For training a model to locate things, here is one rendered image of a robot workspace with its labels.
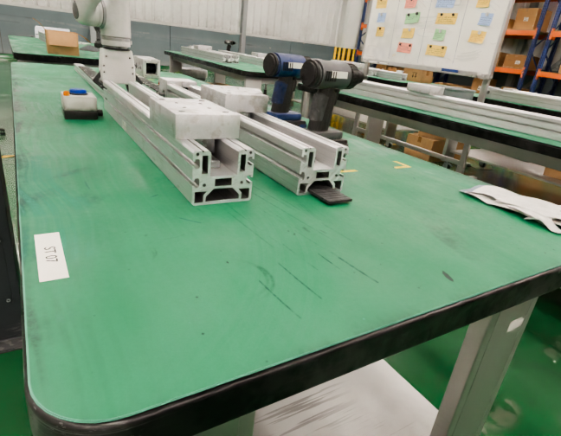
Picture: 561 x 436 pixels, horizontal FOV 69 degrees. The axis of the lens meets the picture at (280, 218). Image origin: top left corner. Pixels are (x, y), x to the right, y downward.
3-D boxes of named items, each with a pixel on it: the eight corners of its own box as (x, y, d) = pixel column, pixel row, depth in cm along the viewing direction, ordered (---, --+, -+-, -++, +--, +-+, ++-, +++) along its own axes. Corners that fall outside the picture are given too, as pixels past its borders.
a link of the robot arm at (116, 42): (129, 38, 128) (129, 48, 129) (99, 35, 123) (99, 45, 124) (135, 39, 121) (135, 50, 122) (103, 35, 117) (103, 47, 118)
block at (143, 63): (132, 75, 218) (132, 56, 214) (154, 76, 224) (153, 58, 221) (138, 78, 211) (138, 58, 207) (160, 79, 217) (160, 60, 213)
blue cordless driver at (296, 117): (254, 133, 115) (261, 50, 107) (305, 131, 127) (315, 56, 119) (269, 139, 110) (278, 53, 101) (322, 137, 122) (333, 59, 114)
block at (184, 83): (152, 105, 139) (151, 76, 135) (187, 106, 145) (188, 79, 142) (159, 110, 132) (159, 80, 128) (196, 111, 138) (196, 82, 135)
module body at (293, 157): (166, 111, 133) (166, 83, 130) (196, 111, 138) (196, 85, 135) (296, 195, 71) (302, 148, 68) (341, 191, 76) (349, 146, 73)
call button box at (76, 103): (61, 113, 112) (60, 89, 109) (100, 114, 116) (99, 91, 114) (64, 119, 105) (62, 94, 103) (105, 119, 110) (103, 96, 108)
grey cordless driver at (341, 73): (286, 155, 97) (297, 56, 88) (342, 150, 109) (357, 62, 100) (307, 164, 91) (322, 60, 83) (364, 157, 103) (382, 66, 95)
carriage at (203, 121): (149, 133, 77) (149, 96, 75) (204, 133, 83) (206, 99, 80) (175, 157, 65) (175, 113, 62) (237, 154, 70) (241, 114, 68)
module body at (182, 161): (104, 109, 124) (102, 80, 120) (138, 110, 129) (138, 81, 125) (191, 206, 62) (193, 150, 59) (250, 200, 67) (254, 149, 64)
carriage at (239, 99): (199, 111, 106) (200, 84, 103) (238, 112, 112) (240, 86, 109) (223, 124, 94) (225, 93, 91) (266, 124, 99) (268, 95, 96)
